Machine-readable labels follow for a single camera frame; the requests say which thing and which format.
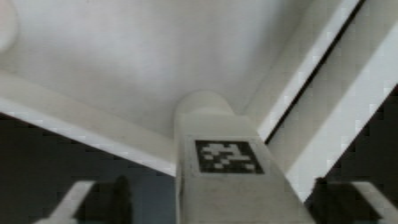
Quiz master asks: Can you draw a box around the white L-shaped obstacle fence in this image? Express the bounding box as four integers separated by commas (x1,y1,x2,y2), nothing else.
268,0,398,198

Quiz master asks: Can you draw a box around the white table leg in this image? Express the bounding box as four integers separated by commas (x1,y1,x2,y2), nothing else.
173,91,314,224

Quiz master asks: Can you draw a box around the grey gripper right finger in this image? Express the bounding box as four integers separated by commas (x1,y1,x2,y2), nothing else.
305,178,398,224

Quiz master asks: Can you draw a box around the white square table top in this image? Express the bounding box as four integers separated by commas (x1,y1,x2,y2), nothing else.
0,0,358,173

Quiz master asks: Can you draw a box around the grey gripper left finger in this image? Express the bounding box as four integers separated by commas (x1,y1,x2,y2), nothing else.
31,176,131,224

